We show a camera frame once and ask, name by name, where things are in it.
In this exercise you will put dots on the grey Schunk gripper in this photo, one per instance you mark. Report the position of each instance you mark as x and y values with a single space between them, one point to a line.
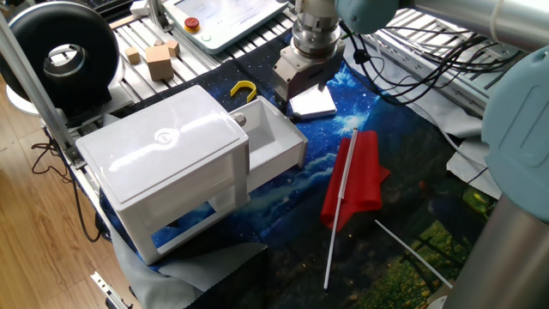
300 77

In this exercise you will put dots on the black drawer knob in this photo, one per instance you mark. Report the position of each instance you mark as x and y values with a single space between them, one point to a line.
295 116

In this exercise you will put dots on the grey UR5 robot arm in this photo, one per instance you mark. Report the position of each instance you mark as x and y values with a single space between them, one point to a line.
519 137

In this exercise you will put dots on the white plastic drawer cabinet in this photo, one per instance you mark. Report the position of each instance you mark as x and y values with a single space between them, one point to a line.
163 141

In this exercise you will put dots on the silver digital scale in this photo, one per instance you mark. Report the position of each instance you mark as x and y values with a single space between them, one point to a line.
317 105

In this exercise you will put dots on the yellow U-shaped plastic piece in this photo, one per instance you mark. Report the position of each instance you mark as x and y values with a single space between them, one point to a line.
244 83

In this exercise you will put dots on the red flag with white pole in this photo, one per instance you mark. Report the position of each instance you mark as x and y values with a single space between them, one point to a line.
364 171

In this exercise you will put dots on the white teach pendant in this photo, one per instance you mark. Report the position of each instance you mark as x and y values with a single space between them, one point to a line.
231 21

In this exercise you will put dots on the starry night printed tablecloth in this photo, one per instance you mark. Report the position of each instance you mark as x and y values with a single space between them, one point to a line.
283 206

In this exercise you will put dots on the red emergency stop button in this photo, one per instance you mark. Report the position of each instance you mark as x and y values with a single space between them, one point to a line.
191 23

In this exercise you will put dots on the small wooden cube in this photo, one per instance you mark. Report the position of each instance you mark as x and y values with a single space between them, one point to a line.
132 56
158 43
173 48

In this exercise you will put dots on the large wooden cube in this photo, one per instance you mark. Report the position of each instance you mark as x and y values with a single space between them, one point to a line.
159 64

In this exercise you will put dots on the white small box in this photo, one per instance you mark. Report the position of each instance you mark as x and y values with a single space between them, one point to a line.
139 8

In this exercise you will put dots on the light wooden strip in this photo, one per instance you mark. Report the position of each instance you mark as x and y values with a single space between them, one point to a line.
122 22

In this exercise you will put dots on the white thin rod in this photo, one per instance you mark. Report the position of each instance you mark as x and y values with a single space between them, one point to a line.
414 253

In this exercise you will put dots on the aluminium upright bracket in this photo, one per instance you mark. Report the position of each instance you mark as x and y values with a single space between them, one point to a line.
159 15

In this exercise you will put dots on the aluminium frame profile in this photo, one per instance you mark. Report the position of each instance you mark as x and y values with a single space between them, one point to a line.
43 101

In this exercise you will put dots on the silver metal rail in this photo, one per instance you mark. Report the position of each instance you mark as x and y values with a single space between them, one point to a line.
107 289

